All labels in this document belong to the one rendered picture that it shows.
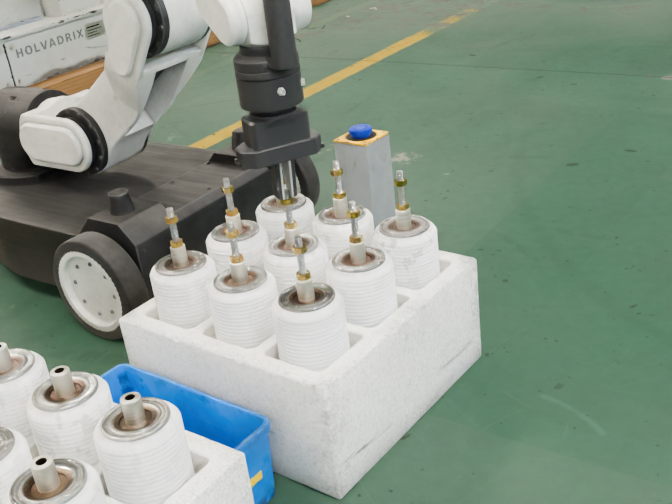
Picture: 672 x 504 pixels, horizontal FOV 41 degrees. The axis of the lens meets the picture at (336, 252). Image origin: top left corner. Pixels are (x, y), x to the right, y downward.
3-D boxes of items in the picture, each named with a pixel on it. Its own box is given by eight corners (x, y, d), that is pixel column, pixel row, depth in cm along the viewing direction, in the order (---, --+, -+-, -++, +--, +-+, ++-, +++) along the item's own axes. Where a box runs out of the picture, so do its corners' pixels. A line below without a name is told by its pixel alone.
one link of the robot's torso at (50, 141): (26, 170, 190) (9, 110, 184) (97, 139, 204) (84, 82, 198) (91, 182, 178) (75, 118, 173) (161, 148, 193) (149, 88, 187)
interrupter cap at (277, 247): (306, 260, 128) (306, 256, 127) (260, 256, 131) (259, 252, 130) (327, 237, 134) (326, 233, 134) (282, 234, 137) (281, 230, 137)
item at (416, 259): (445, 314, 145) (437, 212, 137) (442, 346, 136) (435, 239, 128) (386, 315, 146) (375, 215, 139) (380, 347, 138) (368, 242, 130)
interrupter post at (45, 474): (32, 491, 89) (23, 465, 87) (51, 476, 90) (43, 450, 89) (47, 499, 87) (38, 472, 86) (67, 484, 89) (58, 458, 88)
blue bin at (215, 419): (83, 466, 131) (63, 399, 126) (139, 425, 139) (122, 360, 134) (232, 541, 114) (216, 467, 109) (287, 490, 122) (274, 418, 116)
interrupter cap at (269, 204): (268, 196, 151) (267, 192, 151) (311, 195, 150) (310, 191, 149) (255, 215, 145) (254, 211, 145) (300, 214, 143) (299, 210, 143)
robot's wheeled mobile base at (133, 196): (-63, 266, 197) (-114, 122, 182) (112, 181, 234) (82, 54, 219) (140, 328, 162) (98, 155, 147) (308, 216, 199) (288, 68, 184)
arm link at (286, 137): (308, 137, 132) (298, 57, 127) (335, 155, 124) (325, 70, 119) (227, 157, 128) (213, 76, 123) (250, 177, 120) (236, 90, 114)
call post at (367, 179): (351, 299, 167) (332, 142, 154) (372, 283, 172) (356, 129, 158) (383, 307, 163) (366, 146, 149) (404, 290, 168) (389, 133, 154)
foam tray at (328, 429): (142, 417, 141) (117, 318, 133) (297, 304, 168) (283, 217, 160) (340, 501, 118) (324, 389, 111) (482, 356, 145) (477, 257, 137)
